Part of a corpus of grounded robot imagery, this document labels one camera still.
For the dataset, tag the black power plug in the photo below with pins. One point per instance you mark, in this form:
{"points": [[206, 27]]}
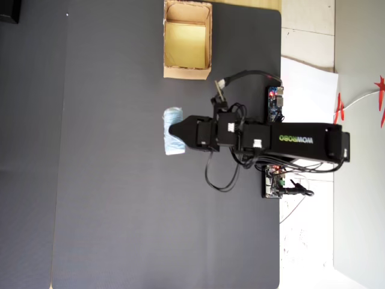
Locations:
{"points": [[296, 191]]}

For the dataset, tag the light blue yarn block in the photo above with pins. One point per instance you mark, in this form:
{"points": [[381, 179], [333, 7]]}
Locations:
{"points": [[173, 148]]}

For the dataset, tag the yellow foam pad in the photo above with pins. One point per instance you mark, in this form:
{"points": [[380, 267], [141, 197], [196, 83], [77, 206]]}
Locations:
{"points": [[185, 45]]}

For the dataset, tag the open cardboard box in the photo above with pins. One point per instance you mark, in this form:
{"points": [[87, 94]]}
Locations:
{"points": [[186, 72]]}

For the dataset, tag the white paper sheet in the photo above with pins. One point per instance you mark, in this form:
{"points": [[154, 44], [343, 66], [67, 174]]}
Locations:
{"points": [[306, 90]]}

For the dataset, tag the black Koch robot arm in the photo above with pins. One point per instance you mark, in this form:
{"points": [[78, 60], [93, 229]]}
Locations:
{"points": [[300, 150]]}

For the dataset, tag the circuit board with red LED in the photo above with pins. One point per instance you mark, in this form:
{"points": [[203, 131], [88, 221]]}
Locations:
{"points": [[270, 185]]}

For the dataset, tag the camera circuit board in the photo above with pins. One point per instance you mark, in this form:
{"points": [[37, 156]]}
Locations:
{"points": [[221, 93]]}

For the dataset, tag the dark grey mat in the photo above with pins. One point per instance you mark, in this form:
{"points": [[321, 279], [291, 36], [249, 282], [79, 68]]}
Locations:
{"points": [[135, 195], [27, 150]]}

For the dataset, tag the red paper star decoration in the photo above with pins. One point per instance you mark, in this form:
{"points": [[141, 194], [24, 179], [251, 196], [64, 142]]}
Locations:
{"points": [[382, 85]]}

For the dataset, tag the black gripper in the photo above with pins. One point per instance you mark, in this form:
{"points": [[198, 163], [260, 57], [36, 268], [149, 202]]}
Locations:
{"points": [[207, 134]]}

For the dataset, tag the black box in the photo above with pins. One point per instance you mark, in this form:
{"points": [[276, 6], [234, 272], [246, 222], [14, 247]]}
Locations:
{"points": [[9, 10]]}

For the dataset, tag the blue circuit board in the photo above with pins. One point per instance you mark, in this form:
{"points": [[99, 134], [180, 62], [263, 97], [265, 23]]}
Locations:
{"points": [[274, 105]]}

